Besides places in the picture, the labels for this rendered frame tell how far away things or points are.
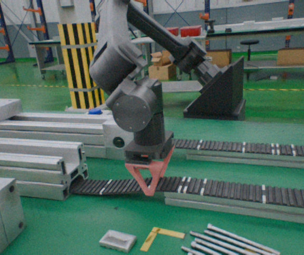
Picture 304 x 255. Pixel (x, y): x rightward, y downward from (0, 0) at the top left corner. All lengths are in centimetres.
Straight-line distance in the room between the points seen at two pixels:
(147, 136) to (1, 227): 27
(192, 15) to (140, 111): 804
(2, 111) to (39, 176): 36
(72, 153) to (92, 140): 12
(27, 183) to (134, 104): 33
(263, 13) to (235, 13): 62
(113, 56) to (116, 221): 28
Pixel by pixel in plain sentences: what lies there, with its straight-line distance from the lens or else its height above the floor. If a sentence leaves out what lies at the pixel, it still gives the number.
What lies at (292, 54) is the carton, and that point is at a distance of 541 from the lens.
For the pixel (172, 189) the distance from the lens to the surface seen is 56.
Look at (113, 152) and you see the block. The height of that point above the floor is 80.
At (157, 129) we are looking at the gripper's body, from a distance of 52.
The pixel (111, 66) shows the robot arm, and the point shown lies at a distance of 50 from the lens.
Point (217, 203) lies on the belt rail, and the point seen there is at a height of 79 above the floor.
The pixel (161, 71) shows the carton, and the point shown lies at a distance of 575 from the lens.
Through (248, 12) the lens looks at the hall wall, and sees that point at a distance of 818.
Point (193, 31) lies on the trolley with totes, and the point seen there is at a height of 92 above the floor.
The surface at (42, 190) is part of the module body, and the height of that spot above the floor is 80.
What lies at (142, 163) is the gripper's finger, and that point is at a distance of 52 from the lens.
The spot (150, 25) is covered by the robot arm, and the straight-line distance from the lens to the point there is 100.
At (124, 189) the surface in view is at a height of 80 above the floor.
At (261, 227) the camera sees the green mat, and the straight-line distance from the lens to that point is 54.
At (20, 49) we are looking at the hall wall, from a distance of 1164.
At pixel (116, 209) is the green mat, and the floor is 78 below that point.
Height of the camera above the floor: 111
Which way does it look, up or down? 20 degrees down
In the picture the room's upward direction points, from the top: 5 degrees counter-clockwise
